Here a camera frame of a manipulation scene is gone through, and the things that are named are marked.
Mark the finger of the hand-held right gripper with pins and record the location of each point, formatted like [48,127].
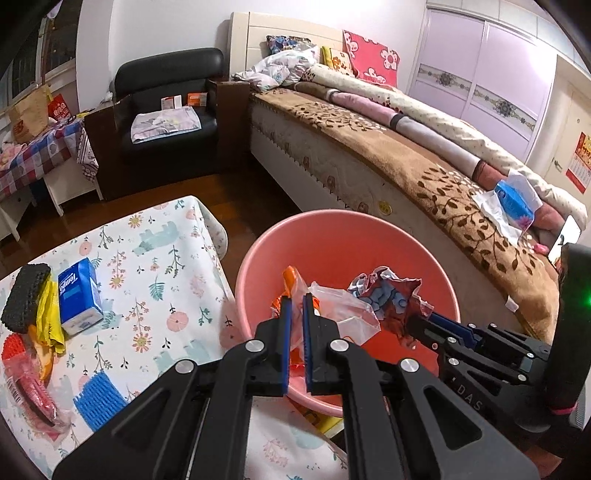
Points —
[455,328]
[422,331]

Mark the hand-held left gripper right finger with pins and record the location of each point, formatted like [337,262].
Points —
[307,325]

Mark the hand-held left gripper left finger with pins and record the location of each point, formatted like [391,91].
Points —
[285,325]

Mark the clear plastic bag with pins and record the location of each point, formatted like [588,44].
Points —
[344,309]

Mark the orange snack wrapper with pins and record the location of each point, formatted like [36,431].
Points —
[288,284]

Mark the printed wrapper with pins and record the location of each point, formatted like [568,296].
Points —
[383,295]

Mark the pink plastic bucket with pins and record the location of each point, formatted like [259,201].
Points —
[332,249]

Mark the blue scrubber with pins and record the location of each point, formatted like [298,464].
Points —
[99,401]

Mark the blue tissue pack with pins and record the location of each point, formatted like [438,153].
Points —
[78,295]

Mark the yellow plastic bag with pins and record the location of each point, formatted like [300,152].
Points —
[48,318]

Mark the black sponge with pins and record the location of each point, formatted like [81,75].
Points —
[25,297]

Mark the red plastic wrapper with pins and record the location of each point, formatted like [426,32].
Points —
[32,397]

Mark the red foam fruit net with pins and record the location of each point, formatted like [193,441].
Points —
[14,348]

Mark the yellow paper packet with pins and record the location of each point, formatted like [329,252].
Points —
[325,422]

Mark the small pink object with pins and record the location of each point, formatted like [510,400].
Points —
[541,249]

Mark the white tissue sheet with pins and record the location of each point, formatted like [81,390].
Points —
[494,214]

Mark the floral tablecloth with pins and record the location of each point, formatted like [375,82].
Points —
[157,286]

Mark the blue soft tissue packet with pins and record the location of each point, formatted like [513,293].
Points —
[515,203]

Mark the smartphone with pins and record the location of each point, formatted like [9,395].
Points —
[565,237]

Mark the bed with cream headboard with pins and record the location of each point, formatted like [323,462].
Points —
[295,152]

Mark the brown leaf-pattern blanket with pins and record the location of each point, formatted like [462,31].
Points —
[392,152]

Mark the cream floral quilt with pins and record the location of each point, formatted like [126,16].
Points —
[443,120]

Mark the pink folded quilt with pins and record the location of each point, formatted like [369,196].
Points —
[369,108]

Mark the pale printed cushion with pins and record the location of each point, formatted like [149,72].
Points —
[166,122]

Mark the cream door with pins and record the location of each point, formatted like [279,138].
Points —
[558,115]

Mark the orange small box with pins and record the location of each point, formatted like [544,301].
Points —
[198,99]

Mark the orange peel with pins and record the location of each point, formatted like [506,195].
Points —
[42,357]

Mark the white small box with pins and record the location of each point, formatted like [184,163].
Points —
[170,102]

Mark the crumpled white floral duvet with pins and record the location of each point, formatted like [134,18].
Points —
[277,69]

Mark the white side table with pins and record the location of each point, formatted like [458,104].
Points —
[69,184]

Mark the lilac sliding wardrobe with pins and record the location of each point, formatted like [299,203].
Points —
[480,69]

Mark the yellow pillow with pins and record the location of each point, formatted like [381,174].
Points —
[339,60]

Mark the red flower-print pillow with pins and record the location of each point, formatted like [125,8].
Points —
[374,57]

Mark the black leather armchair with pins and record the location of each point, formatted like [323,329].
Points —
[171,74]

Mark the blue floral pillow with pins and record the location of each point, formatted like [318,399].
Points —
[281,45]

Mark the side table with plaid cloth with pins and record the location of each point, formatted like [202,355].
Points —
[37,152]

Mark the red paper bag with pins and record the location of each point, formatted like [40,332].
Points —
[59,108]

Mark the pink cloth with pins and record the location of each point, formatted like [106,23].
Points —
[11,152]

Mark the dark window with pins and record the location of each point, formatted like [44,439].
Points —
[51,41]

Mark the red wall calendar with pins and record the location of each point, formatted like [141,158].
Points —
[581,161]

